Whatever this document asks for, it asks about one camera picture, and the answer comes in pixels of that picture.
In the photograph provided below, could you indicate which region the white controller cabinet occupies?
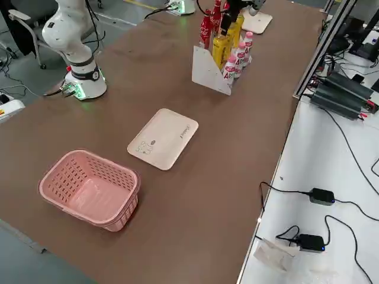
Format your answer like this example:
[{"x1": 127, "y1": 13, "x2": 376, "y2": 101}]
[{"x1": 0, "y1": 99, "x2": 26, "y2": 125}]

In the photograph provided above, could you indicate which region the yellow pear drink bottle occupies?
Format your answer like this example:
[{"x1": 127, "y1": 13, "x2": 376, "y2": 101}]
[
  {"x1": 236, "y1": 12, "x2": 246, "y2": 39},
  {"x1": 211, "y1": 34, "x2": 234, "y2": 71},
  {"x1": 227, "y1": 20, "x2": 242, "y2": 51}
]

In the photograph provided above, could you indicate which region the aluminium frame post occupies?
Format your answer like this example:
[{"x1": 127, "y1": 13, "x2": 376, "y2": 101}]
[{"x1": 292, "y1": 0, "x2": 355, "y2": 99}]

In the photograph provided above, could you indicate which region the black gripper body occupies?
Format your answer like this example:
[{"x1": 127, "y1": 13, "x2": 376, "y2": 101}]
[{"x1": 227, "y1": 0, "x2": 252, "y2": 19}]

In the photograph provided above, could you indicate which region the pink plastic basket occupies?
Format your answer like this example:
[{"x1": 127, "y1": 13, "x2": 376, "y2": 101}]
[{"x1": 37, "y1": 149, "x2": 141, "y2": 233}]

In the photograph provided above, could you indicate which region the black base cable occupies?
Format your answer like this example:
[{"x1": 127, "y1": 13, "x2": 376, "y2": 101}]
[
  {"x1": 144, "y1": 5, "x2": 178, "y2": 20},
  {"x1": 43, "y1": 85, "x2": 75, "y2": 98}
]

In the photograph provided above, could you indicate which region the beige plastic tray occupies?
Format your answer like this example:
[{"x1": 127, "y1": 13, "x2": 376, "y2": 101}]
[
  {"x1": 241, "y1": 8, "x2": 274, "y2": 36},
  {"x1": 127, "y1": 108, "x2": 200, "y2": 172}
]

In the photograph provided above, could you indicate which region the black adapter cable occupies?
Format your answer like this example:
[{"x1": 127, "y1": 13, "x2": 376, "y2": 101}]
[{"x1": 259, "y1": 180, "x2": 311, "y2": 212}]

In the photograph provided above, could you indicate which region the black power adapter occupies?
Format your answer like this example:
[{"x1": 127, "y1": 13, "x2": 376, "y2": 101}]
[
  {"x1": 297, "y1": 233, "x2": 326, "y2": 254},
  {"x1": 309, "y1": 187, "x2": 336, "y2": 205}
]

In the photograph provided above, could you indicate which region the clear plastic bag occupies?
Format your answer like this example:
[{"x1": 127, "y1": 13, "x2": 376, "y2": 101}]
[{"x1": 252, "y1": 237, "x2": 300, "y2": 275}]

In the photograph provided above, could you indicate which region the black power supply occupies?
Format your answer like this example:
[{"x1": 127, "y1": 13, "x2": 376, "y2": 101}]
[
  {"x1": 309, "y1": 88, "x2": 379, "y2": 121},
  {"x1": 313, "y1": 72, "x2": 375, "y2": 103}
]

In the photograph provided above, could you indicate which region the black monitor stand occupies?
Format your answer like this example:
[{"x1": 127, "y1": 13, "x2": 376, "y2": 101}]
[{"x1": 348, "y1": 0, "x2": 379, "y2": 62}]

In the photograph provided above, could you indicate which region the pink cap milk bottle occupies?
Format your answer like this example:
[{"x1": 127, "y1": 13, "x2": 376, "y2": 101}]
[
  {"x1": 242, "y1": 31, "x2": 255, "y2": 63},
  {"x1": 222, "y1": 56, "x2": 238, "y2": 83},
  {"x1": 235, "y1": 42, "x2": 248, "y2": 72}
]

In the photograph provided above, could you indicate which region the clear acrylic tiered shelf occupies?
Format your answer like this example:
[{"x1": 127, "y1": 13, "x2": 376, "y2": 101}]
[{"x1": 191, "y1": 16, "x2": 255, "y2": 96}]

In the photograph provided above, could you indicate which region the black office chair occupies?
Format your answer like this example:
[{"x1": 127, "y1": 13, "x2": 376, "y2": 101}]
[{"x1": 0, "y1": 0, "x2": 50, "y2": 70}]

